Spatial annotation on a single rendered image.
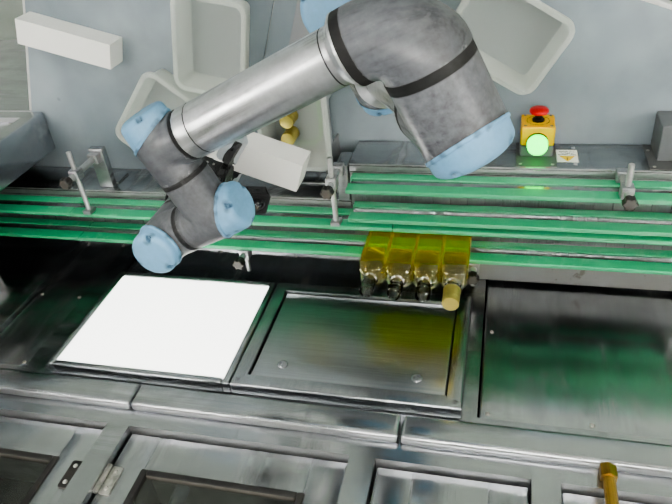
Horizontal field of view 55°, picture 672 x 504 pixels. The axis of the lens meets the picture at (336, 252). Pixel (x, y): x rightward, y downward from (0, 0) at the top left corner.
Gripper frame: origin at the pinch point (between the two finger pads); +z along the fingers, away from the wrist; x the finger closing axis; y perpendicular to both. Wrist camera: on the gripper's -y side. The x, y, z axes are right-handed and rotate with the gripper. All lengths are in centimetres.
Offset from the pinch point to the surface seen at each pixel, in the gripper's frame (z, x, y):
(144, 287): 6, 51, 21
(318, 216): 17.6, 20.7, -15.5
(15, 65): 71, 41, 98
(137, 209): 16.9, 36.3, 28.9
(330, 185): 11.7, 7.7, -16.8
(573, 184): 19, -7, -65
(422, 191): 14.0, 3.2, -35.8
